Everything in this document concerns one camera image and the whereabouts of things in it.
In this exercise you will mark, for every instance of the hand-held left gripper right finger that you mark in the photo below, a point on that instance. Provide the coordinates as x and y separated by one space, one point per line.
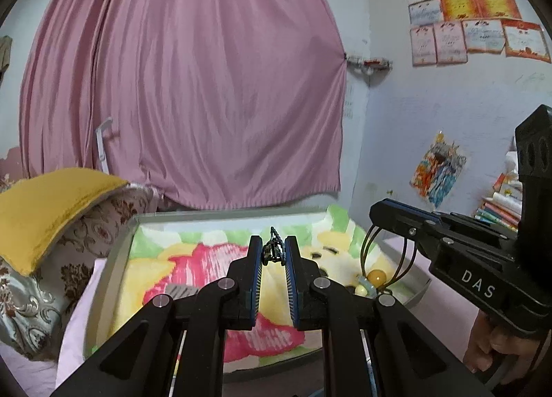
290 280

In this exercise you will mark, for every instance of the cartoon printed cloth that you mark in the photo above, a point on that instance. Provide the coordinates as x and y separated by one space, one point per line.
172 259

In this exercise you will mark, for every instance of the stack of books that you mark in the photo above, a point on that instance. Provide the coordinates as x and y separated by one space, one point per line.
500 207

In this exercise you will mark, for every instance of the floral patterned pillow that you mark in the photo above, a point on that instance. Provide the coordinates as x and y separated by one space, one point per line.
43 293

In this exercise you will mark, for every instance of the grey cardboard box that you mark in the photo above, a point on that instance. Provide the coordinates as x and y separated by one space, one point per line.
120 246

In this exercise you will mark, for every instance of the pink curtain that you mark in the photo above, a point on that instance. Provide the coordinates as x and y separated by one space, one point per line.
194 77

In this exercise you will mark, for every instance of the white wall bracket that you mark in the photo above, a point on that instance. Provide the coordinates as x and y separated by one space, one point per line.
102 142

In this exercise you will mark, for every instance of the group of wall certificates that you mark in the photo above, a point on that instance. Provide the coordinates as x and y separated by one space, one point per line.
470 13

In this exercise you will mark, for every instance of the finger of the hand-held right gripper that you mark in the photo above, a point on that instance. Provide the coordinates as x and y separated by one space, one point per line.
414 212
396 222

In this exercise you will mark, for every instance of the metal wall rack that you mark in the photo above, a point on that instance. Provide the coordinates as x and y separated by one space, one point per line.
371 63

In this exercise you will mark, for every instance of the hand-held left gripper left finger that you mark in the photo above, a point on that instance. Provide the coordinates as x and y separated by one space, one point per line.
257 280

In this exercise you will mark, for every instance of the person's right hand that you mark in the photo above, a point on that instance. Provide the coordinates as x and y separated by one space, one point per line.
491 345

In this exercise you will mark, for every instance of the cartoon wall poster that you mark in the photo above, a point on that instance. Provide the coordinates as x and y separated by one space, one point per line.
437 168

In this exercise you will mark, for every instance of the yellow pillow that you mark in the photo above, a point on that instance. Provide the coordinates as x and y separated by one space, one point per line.
43 211

